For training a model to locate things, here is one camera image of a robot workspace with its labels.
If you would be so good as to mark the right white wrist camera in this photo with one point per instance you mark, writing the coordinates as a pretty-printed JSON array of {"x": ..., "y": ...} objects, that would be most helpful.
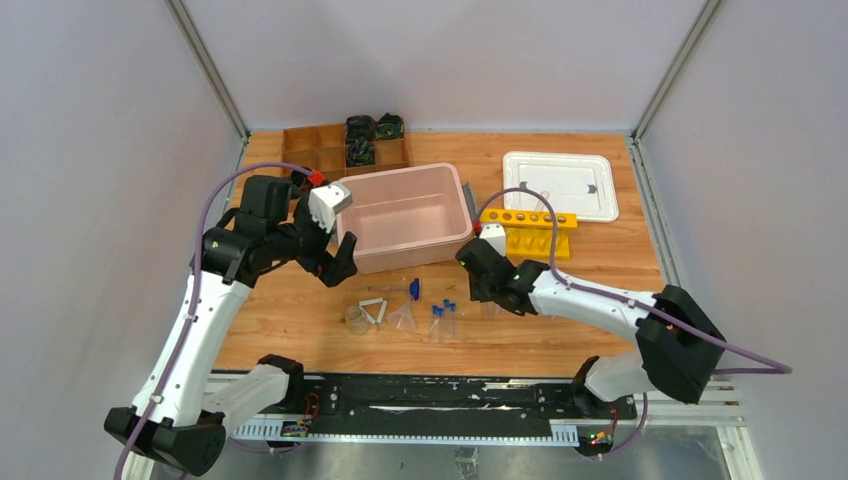
[{"x": 493, "y": 237}]

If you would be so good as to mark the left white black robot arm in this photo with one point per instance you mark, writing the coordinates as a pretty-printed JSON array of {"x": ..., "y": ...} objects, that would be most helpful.
[{"x": 172, "y": 419}]

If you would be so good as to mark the white clay triangle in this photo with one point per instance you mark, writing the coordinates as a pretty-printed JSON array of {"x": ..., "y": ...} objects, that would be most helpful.
[{"x": 374, "y": 311}]

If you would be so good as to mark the brown compartment tray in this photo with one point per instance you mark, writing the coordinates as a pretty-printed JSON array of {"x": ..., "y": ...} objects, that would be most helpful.
[{"x": 322, "y": 148}]

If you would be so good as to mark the pink plastic bin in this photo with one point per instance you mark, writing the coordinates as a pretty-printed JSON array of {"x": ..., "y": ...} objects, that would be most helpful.
[{"x": 406, "y": 217}]

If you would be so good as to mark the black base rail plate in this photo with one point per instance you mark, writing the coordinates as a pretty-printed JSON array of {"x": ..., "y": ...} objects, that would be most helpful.
[{"x": 421, "y": 409}]

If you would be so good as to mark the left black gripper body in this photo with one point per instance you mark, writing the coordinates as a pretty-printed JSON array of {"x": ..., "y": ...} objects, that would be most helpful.
[{"x": 324, "y": 252}]

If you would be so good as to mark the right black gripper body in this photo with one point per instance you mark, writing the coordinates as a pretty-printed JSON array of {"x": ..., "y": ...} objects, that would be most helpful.
[{"x": 480, "y": 291}]

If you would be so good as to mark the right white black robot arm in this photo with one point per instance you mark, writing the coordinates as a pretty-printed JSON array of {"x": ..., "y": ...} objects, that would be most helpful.
[{"x": 676, "y": 346}]

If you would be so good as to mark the white plastic lid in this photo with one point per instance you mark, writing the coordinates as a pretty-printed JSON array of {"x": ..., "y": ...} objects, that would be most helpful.
[{"x": 580, "y": 184}]

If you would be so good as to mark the clear plastic funnel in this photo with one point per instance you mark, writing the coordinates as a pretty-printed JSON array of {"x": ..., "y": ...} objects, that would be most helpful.
[{"x": 402, "y": 318}]

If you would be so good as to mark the yellow test tube rack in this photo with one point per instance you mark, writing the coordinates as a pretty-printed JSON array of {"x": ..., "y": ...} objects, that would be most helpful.
[{"x": 530, "y": 234}]

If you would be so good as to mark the blue capped glass rod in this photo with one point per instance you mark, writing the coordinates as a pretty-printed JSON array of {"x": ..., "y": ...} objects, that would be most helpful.
[{"x": 412, "y": 289}]

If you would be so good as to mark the small glass beaker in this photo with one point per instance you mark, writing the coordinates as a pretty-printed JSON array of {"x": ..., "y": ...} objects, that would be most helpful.
[{"x": 357, "y": 320}]

